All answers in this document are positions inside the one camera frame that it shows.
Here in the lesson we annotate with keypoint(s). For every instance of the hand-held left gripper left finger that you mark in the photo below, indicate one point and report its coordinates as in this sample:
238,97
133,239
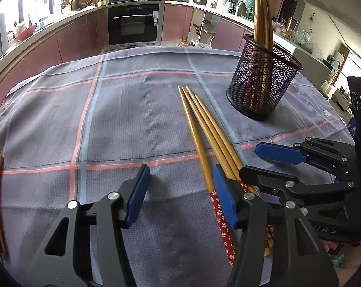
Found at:
137,194

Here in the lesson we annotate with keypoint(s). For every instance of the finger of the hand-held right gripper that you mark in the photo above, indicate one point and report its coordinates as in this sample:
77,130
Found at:
258,176
282,154

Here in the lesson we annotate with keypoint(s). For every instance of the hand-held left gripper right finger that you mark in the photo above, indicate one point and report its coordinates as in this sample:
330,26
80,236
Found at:
225,197

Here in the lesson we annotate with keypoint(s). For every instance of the black mesh utensil holder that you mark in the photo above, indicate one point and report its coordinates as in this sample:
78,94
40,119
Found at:
270,95

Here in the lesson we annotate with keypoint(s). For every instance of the bundle of wooden chopsticks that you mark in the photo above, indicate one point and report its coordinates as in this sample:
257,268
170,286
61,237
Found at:
261,21

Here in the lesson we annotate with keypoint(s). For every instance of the checked grey tablecloth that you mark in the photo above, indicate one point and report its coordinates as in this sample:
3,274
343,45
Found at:
123,110

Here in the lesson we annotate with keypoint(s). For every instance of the bagged green vegetables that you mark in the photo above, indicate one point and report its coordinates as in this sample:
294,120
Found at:
304,38

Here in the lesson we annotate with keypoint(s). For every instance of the white plastic bag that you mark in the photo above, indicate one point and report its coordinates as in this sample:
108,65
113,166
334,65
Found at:
203,45

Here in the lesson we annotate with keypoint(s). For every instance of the steel thermos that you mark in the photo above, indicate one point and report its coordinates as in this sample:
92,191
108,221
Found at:
241,9

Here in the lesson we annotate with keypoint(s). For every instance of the pink lower cabinets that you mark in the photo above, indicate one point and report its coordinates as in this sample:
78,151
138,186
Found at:
177,21
49,53

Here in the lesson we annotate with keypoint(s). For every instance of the black built-in oven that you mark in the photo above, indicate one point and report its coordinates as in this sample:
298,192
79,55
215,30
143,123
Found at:
132,27

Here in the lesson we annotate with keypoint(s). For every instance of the pink bowl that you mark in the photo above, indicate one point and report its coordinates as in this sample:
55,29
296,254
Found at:
25,33

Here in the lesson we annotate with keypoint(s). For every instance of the sink faucet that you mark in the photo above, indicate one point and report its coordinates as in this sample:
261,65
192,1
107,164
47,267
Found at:
43,3

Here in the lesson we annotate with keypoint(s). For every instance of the kitchen window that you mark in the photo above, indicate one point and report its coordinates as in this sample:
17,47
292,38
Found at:
25,0

